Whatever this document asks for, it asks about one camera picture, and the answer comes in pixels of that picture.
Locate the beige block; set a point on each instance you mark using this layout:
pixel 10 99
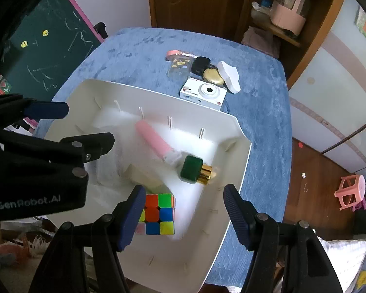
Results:
pixel 143 177

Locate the white toy camera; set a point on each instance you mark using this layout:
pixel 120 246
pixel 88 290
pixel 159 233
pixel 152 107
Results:
pixel 207 93

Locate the clear sticker card case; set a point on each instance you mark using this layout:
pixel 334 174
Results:
pixel 180 67

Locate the black clamp knob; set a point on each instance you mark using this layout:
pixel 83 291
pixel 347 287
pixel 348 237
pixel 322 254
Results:
pixel 100 30

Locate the small blue cup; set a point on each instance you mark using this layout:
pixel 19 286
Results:
pixel 264 3

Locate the white crumpled paper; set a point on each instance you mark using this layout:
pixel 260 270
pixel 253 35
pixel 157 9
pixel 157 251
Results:
pixel 259 8

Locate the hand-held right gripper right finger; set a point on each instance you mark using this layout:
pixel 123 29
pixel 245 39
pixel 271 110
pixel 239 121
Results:
pixel 238 213

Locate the colourful puzzle cube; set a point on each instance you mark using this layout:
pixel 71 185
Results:
pixel 158 216

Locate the folded pink cloth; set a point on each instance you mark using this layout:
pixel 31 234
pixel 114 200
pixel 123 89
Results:
pixel 259 41

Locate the green bottle with gold cap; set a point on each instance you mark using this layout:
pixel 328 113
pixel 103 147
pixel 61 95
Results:
pixel 191 168

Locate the small pink toy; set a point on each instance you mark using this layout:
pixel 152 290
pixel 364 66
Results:
pixel 360 204

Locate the green chalkboard with pink frame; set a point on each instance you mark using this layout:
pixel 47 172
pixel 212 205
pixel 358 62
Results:
pixel 48 36

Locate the pink plastic stool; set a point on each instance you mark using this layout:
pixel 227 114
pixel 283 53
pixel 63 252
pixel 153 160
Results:
pixel 350 190

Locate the white wedge sponge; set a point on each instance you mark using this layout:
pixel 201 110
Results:
pixel 230 76

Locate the round gold compact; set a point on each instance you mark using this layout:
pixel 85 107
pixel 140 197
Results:
pixel 213 77

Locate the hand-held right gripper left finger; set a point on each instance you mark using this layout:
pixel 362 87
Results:
pixel 132 216

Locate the white lace cloth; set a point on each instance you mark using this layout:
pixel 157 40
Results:
pixel 341 262

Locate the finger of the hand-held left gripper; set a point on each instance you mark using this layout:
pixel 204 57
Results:
pixel 47 110
pixel 91 145

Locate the wooden corner shelf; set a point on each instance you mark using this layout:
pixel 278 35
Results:
pixel 323 15

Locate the red printed box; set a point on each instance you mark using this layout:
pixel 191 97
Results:
pixel 0 83

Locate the pink tube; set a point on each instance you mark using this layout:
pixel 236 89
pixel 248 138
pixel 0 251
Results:
pixel 152 139

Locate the brown wooden door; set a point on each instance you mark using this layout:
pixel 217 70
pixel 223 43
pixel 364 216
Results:
pixel 195 3

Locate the white plastic tray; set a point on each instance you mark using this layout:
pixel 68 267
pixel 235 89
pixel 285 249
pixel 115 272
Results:
pixel 195 207

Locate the small black box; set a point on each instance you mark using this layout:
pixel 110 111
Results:
pixel 201 65

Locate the orange and white toy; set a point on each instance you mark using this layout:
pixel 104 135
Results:
pixel 33 245

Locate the floral sliding wardrobe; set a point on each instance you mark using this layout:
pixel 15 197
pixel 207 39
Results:
pixel 329 97

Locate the pink tape roll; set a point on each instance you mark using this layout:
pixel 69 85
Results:
pixel 173 54

